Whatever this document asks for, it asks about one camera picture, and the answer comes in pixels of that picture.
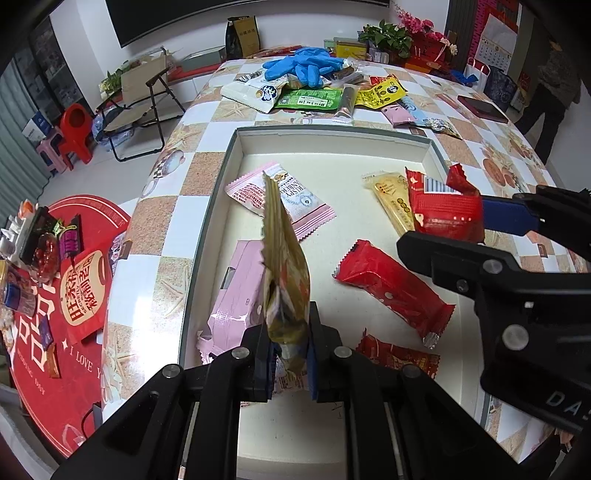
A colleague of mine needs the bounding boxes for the small pink snack packet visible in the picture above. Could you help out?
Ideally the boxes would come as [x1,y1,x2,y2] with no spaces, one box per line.
[383,102,419,128]

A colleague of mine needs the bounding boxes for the grey flat box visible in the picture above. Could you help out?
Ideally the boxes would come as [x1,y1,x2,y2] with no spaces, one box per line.
[180,46,228,73]

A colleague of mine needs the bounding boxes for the green snack packet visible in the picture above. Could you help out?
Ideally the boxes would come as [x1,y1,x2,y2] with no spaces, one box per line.
[273,88,344,113]

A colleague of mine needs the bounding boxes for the red gift box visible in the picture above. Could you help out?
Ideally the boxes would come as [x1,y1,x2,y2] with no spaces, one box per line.
[406,37,452,75]

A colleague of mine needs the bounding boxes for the red plastic stool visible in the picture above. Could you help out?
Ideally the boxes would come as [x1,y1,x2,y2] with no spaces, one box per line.
[59,104,96,165]

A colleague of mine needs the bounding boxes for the red printed paper pack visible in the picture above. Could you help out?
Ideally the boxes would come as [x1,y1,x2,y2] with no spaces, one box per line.
[59,249,112,341]

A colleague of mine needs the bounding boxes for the round red table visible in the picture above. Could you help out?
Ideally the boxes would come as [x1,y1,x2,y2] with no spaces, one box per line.
[8,194,133,459]

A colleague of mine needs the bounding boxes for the black box of red candies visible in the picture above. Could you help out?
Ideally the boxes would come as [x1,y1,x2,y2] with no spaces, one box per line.
[18,208,62,278]

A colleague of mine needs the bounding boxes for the yellow cake packet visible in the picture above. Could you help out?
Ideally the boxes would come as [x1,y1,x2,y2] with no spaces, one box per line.
[362,172,417,237]

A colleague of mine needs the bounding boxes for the blue rubber gloves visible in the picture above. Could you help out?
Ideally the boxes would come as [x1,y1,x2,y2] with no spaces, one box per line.
[263,46,345,89]

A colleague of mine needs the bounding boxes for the bright yellow snack packet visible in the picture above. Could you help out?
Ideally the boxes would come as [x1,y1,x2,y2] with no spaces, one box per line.
[355,76,410,110]

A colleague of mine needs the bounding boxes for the green potted plant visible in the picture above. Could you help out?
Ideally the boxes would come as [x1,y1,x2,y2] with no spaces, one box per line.
[358,19,413,59]

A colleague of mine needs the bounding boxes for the pink artificial flowers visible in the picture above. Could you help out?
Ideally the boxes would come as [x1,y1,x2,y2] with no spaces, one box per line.
[392,2,452,47]

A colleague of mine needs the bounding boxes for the pink plastic stool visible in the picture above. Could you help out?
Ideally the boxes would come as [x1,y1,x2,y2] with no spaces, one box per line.
[36,134,75,175]

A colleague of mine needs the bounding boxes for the dark blue patterned bag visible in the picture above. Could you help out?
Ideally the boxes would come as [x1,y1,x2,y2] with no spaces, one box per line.
[485,67,519,112]

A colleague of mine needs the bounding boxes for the white paper bag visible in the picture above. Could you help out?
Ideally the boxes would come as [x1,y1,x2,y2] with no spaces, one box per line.
[464,58,491,94]

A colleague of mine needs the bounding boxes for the green yellow tin box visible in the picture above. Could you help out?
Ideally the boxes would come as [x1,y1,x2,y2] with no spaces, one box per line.
[333,39,371,59]

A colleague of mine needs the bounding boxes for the red and white bag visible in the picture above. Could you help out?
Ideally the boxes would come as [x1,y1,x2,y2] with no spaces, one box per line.
[510,74,530,112]

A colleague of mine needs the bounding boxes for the blue and white carton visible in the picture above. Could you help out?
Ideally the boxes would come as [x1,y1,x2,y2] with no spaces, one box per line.
[22,111,52,142]

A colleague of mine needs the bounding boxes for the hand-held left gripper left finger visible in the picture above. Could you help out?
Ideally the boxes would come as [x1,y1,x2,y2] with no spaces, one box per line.
[51,323,279,480]

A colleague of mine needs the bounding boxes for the purple snack packet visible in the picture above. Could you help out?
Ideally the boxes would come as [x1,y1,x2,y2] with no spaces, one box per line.
[59,215,85,260]

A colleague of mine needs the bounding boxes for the red jagged-edge snack packet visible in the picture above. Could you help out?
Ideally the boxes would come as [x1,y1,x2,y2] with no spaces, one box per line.
[405,164,485,244]

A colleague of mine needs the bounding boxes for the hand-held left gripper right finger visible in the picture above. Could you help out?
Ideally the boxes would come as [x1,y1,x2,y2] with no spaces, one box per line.
[306,301,523,480]

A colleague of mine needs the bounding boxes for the colourful patterned snack packet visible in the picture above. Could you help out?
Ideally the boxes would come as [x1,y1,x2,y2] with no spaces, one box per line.
[416,117,463,140]

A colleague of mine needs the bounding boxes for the beige folding chair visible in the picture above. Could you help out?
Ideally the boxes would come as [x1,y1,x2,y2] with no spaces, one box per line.
[96,51,186,163]

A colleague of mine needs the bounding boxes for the long plain red snack packet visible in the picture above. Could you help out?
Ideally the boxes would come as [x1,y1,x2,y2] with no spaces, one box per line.
[333,240,456,350]

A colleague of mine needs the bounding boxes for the wall calendar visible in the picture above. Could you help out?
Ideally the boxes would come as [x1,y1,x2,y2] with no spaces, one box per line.
[475,14,519,71]

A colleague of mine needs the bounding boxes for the white cow-print snack packet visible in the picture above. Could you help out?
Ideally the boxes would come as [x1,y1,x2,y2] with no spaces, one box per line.
[221,69,283,114]

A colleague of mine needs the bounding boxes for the pack of water bottles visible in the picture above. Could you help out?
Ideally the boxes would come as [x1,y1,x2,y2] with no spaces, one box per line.
[92,115,136,151]

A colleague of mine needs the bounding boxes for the black and yellow bag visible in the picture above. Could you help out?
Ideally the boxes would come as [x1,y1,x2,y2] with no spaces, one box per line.
[225,16,259,61]

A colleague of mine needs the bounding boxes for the small red gold-streaked candy packet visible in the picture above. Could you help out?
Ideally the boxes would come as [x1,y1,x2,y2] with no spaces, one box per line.
[355,329,440,380]

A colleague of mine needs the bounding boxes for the grey shallow box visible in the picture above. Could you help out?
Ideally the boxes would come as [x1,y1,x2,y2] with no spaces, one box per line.
[178,126,502,480]

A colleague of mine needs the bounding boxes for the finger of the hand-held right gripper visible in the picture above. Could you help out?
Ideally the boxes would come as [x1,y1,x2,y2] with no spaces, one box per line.
[396,230,519,297]
[480,185,591,237]

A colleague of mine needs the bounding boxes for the light blue snack packet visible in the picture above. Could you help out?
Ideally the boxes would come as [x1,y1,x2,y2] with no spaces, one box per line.
[403,98,431,126]

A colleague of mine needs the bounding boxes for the blue lidded jar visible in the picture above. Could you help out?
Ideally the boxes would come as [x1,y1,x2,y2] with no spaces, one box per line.
[0,261,38,318]

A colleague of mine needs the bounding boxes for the mustard yellow snack packet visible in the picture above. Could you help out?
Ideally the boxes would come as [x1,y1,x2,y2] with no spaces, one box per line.
[260,171,311,381]

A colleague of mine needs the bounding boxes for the brown clear snack packet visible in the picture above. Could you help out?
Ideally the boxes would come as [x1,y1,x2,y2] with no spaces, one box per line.
[333,83,366,126]

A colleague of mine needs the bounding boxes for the black wall television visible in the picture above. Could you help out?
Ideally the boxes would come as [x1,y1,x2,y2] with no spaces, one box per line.
[105,0,391,48]

